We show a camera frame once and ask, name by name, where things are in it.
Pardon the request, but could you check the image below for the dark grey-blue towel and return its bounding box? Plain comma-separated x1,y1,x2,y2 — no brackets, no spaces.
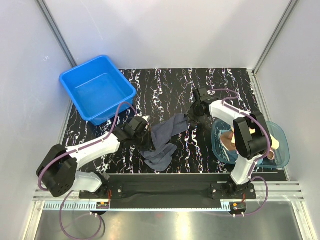
140,113,188,172

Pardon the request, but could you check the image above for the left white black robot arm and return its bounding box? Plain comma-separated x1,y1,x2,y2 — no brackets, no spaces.
36,116,154,198

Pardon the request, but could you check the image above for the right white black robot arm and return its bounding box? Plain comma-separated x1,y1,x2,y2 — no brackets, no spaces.
188,87,272,199

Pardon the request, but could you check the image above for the brown towel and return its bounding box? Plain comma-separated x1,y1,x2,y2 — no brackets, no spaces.
220,131,276,161

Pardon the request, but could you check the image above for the blue plastic bin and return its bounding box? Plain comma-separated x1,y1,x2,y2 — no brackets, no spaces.
59,55,137,126

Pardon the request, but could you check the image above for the left small connector board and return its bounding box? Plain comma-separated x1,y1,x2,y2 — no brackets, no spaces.
96,201,110,210

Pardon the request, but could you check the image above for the small connector board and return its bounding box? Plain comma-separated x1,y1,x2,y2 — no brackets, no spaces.
230,202,247,212
96,201,110,210

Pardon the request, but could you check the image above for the yellow towel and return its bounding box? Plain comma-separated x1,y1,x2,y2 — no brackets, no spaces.
248,127,280,152

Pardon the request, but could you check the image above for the translucent teal plastic basket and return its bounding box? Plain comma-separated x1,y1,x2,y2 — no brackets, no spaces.
211,119,290,169

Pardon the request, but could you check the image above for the right small connector board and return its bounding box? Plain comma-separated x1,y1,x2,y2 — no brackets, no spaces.
230,202,247,212

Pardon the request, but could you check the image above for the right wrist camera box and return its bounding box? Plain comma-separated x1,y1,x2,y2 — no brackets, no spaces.
192,87,215,102

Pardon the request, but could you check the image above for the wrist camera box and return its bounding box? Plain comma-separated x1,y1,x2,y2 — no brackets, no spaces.
192,87,215,102
141,115,151,126

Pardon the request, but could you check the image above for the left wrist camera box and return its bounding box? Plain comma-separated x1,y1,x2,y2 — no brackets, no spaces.
141,115,151,126

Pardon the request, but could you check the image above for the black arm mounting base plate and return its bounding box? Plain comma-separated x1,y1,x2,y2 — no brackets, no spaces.
79,173,257,200

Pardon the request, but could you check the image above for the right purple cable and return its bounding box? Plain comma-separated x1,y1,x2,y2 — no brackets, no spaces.
209,88,274,216

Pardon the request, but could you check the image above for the purple cable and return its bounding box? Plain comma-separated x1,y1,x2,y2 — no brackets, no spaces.
209,88,274,216
37,102,137,238

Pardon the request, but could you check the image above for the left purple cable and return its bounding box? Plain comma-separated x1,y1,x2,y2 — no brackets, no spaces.
37,102,137,238

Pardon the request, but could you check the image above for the aluminium front rail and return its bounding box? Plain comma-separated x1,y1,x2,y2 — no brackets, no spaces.
32,181,304,214

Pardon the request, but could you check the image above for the right aluminium frame post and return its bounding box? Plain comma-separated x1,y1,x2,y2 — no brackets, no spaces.
252,0,300,76

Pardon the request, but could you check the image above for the aluminium frame post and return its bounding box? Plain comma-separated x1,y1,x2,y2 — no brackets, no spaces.
35,0,77,67
252,0,300,76

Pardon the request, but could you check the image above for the left aluminium frame post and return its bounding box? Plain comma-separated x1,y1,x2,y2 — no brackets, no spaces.
35,0,77,67

